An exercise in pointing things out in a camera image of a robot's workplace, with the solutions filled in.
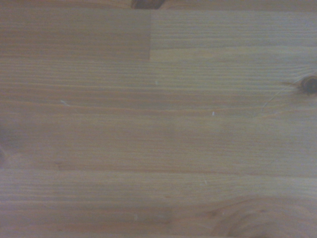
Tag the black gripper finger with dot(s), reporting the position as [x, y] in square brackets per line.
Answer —
[1, 154]

